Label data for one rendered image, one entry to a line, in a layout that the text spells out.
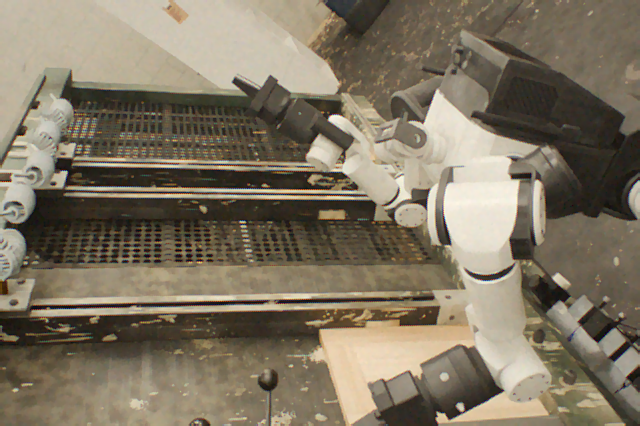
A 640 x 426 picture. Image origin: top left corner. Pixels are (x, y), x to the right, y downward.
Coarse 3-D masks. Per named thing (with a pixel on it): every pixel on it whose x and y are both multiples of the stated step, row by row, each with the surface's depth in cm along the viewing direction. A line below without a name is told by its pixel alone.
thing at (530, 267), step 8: (384, 120) 298; (264, 240) 309; (272, 240) 310; (376, 240) 224; (376, 248) 221; (240, 256) 317; (288, 256) 296; (520, 264) 258; (528, 264) 255; (536, 264) 253; (528, 272) 253; (536, 272) 250; (544, 272) 249
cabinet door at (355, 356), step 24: (336, 336) 145; (360, 336) 146; (384, 336) 147; (408, 336) 148; (432, 336) 149; (456, 336) 150; (336, 360) 138; (360, 360) 140; (384, 360) 140; (408, 360) 141; (336, 384) 132; (360, 384) 133; (360, 408) 127; (480, 408) 131; (504, 408) 131; (528, 408) 132
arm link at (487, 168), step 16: (480, 160) 84; (496, 160) 83; (448, 176) 82; (464, 176) 84; (480, 176) 83; (496, 176) 82; (512, 176) 81; (528, 176) 80; (432, 192) 81; (544, 192) 80; (432, 208) 80; (544, 208) 80; (432, 224) 80; (544, 224) 80; (448, 240) 82
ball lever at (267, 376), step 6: (264, 372) 112; (270, 372) 112; (276, 372) 113; (258, 378) 112; (264, 378) 111; (270, 378) 111; (276, 378) 112; (264, 384) 111; (270, 384) 111; (276, 384) 112; (270, 390) 112; (270, 396) 113; (270, 402) 113; (270, 408) 113; (270, 414) 113; (270, 420) 113
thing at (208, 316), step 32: (0, 256) 126; (0, 288) 129; (0, 320) 130; (32, 320) 131; (64, 320) 133; (96, 320) 134; (128, 320) 136; (160, 320) 138; (192, 320) 139; (224, 320) 141; (256, 320) 143; (288, 320) 144; (320, 320) 146; (352, 320) 148; (384, 320) 150; (416, 320) 152; (448, 320) 154
